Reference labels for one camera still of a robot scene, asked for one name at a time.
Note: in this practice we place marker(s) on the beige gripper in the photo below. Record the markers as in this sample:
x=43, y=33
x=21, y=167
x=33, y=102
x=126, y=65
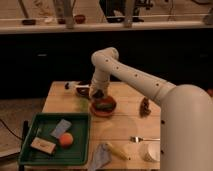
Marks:
x=98, y=85

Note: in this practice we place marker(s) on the dark metal cup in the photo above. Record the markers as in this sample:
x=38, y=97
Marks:
x=98, y=95

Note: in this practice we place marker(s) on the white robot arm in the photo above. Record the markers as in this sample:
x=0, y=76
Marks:
x=186, y=125

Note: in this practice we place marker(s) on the dark brown bowl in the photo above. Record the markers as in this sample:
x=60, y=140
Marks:
x=84, y=92

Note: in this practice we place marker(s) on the green cucumber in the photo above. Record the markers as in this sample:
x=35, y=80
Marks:
x=105, y=106

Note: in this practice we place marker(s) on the orange bowl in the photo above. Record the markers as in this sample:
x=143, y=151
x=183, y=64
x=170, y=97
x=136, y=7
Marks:
x=102, y=113

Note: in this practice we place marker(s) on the translucent green cup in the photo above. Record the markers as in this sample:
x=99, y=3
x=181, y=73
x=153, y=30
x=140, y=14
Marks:
x=82, y=105

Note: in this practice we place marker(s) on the brown pine cone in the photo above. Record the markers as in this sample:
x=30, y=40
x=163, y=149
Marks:
x=144, y=109

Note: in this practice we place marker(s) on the grey blue sponge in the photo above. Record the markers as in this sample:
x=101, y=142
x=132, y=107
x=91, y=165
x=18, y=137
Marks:
x=61, y=128

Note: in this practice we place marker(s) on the small red bowl on shelf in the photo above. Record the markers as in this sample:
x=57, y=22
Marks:
x=80, y=19

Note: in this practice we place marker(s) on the orange fruit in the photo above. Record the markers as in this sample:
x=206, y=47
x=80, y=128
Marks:
x=66, y=140

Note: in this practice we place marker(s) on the silver fork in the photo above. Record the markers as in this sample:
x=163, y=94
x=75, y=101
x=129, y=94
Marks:
x=137, y=139

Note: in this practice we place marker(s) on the green plastic tray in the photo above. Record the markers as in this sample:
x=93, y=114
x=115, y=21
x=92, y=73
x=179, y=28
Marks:
x=42, y=125

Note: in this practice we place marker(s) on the yellow banana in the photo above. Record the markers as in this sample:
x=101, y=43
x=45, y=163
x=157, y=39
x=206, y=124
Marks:
x=117, y=151

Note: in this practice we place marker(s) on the grey blue cloth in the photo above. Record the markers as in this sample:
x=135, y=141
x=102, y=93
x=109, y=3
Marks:
x=101, y=157

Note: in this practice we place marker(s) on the wooden block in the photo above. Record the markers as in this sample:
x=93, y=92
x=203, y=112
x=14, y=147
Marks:
x=43, y=145

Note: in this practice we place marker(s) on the dark dish on shelf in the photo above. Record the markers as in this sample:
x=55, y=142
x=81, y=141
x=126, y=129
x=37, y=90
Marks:
x=29, y=22

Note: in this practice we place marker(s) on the white handled knife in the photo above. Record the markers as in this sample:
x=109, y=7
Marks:
x=69, y=85

